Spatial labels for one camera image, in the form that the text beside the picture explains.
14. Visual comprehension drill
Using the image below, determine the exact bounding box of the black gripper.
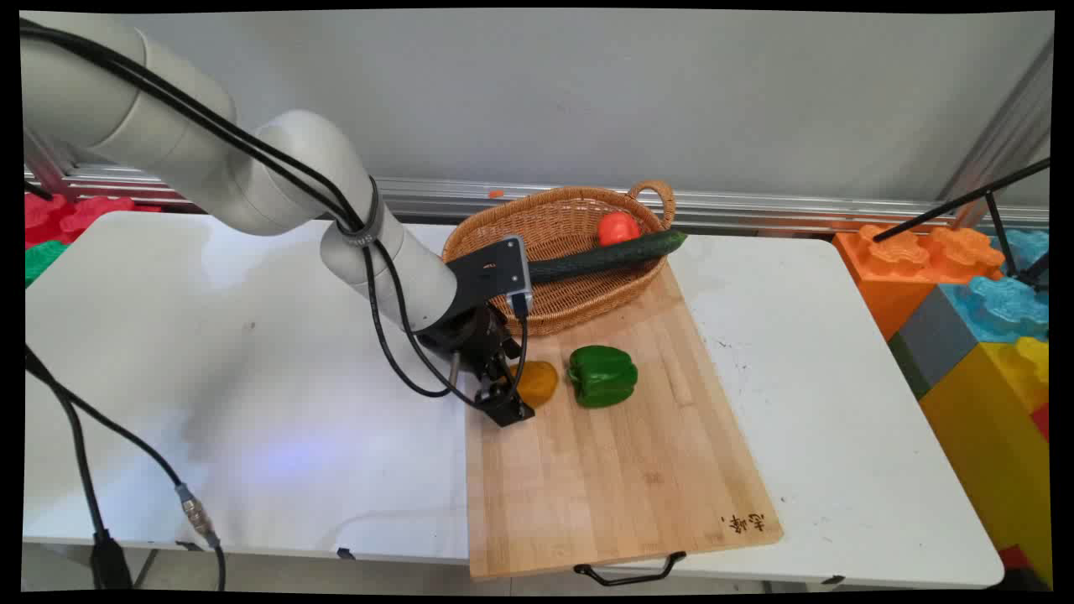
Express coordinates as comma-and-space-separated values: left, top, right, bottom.
417, 305, 536, 429

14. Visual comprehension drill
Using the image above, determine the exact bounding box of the dark green cucumber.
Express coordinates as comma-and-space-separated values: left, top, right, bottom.
528, 230, 688, 285

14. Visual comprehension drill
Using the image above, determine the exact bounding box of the yellow orange vegetable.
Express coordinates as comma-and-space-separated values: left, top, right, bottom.
508, 360, 560, 409

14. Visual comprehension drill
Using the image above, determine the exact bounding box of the green bell pepper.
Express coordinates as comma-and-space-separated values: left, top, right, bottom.
567, 345, 639, 409

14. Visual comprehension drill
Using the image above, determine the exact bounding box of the woven wicker basket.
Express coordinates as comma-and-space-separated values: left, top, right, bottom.
441, 180, 677, 338

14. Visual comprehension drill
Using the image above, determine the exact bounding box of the wooden cutting board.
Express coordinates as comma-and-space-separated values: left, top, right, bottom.
464, 262, 785, 581

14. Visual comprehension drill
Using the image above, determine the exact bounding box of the red tomato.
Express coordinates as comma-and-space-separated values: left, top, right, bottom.
597, 211, 642, 247

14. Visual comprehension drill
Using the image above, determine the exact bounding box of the orange foam block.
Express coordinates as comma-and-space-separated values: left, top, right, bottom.
832, 223, 1006, 342

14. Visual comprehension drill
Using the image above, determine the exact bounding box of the grey foam block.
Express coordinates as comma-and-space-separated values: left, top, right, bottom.
888, 285, 980, 401

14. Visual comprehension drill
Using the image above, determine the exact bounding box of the red foam block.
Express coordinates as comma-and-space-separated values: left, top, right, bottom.
24, 192, 162, 250

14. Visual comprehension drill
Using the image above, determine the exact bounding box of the green foam block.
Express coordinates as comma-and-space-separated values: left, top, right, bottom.
24, 240, 70, 288

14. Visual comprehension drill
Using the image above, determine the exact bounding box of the blue foam block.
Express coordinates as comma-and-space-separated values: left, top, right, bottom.
938, 229, 1051, 346

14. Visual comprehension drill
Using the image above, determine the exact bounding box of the black tripod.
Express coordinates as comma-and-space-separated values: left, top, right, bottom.
871, 158, 1052, 292

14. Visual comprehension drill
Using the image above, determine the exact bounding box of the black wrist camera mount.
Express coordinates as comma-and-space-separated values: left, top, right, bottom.
444, 236, 534, 321

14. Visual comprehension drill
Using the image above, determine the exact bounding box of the grey cable strap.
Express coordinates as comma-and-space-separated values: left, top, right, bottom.
338, 176, 383, 248

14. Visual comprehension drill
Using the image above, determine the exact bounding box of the black metal handle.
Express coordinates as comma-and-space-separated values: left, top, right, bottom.
574, 551, 688, 586

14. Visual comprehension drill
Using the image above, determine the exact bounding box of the aluminium rail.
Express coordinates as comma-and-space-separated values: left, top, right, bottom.
24, 164, 1051, 234

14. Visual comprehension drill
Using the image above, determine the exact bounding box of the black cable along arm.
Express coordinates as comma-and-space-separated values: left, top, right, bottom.
20, 20, 458, 399
20, 30, 531, 412

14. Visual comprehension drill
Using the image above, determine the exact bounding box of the thin cable with silver connector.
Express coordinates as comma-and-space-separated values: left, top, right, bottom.
38, 382, 227, 592

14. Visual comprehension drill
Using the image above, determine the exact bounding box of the thick black cable with plug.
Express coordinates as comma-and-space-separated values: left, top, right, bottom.
24, 346, 135, 591

